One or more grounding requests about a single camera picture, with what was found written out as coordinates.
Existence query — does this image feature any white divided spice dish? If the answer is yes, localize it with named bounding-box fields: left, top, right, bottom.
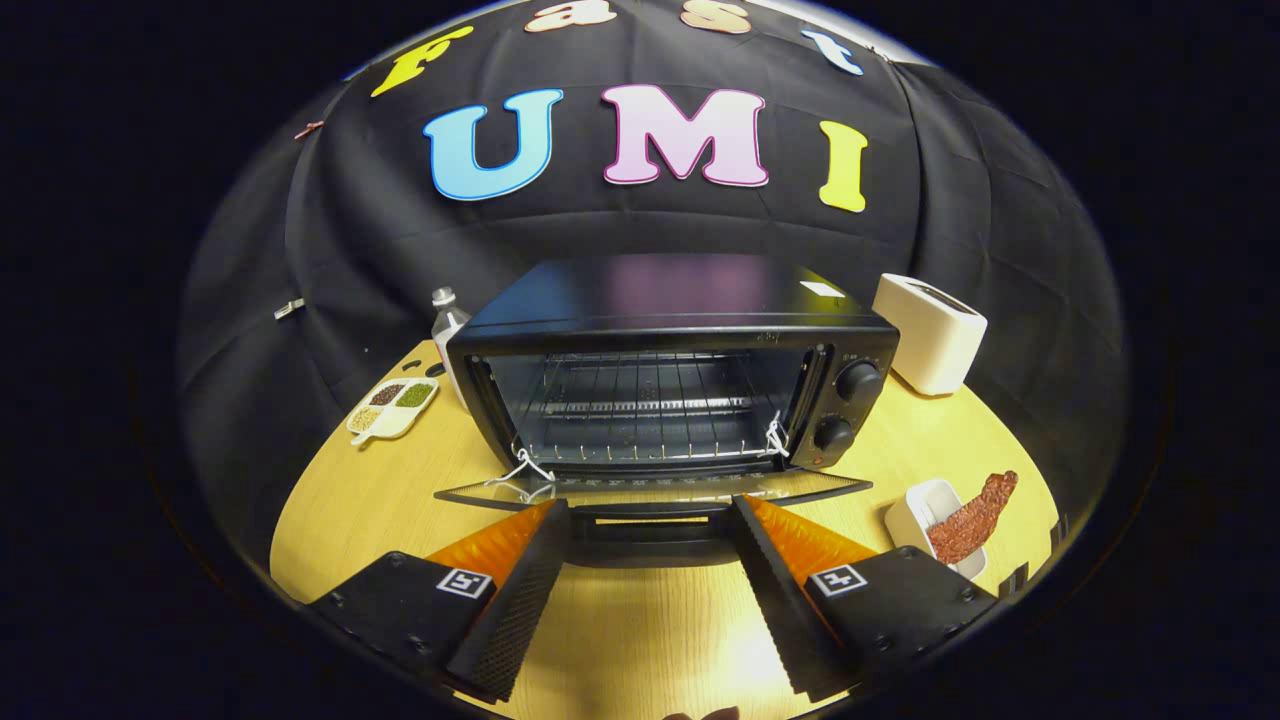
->
left=346, top=377, right=441, bottom=446

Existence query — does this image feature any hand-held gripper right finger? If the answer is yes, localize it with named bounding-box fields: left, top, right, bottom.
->
left=730, top=493, right=1001, bottom=701

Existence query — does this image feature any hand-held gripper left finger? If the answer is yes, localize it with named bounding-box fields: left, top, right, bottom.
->
left=305, top=498, right=573, bottom=703

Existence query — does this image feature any white ribbed tray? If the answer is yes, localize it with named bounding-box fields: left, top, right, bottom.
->
left=884, top=478, right=989, bottom=581

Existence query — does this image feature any brown cooked meat piece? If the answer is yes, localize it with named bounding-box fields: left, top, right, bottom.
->
left=927, top=471, right=1019, bottom=566

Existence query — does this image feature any black backdrop cloth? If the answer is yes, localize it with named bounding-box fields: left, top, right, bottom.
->
left=178, top=0, right=1131, bottom=601

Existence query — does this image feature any black toaster oven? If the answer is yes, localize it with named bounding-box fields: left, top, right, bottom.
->
left=435, top=255, right=901, bottom=569

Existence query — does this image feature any white bread toaster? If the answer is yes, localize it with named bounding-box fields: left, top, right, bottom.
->
left=872, top=273, right=989, bottom=397

